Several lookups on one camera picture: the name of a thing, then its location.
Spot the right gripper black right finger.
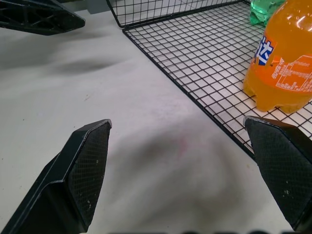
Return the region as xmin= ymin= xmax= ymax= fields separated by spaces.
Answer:
xmin=243 ymin=116 xmax=312 ymax=232

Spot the black ribbed finger of the left gripper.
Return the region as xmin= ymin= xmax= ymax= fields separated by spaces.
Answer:
xmin=0 ymin=0 xmax=86 ymax=37

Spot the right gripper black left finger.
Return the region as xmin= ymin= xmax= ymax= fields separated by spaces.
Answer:
xmin=0 ymin=118 xmax=113 ymax=234

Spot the orange soda plastic bottle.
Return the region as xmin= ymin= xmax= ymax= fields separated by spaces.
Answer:
xmin=242 ymin=0 xmax=312 ymax=114

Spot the green plastic soda bottle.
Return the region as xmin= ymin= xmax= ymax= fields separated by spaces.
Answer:
xmin=249 ymin=0 xmax=286 ymax=26

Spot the black wire basket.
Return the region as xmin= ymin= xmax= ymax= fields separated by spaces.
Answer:
xmin=105 ymin=0 xmax=312 ymax=162

